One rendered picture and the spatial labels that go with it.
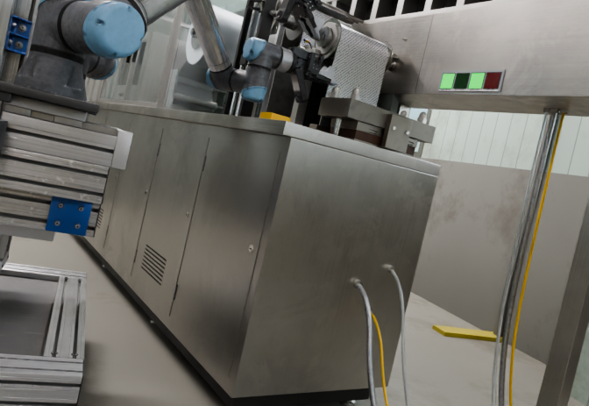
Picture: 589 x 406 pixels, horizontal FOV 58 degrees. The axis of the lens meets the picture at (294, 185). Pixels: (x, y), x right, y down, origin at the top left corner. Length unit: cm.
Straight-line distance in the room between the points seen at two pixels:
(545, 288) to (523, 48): 200
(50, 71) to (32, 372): 65
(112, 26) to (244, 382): 102
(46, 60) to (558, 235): 292
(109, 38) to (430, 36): 122
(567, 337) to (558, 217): 182
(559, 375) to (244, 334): 91
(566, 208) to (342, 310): 204
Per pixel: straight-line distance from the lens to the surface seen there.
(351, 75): 192
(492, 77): 180
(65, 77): 131
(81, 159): 130
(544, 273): 352
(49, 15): 133
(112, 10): 121
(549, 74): 171
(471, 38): 192
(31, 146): 131
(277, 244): 151
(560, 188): 354
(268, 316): 157
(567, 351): 175
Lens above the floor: 78
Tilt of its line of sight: 2 degrees down
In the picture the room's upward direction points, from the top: 13 degrees clockwise
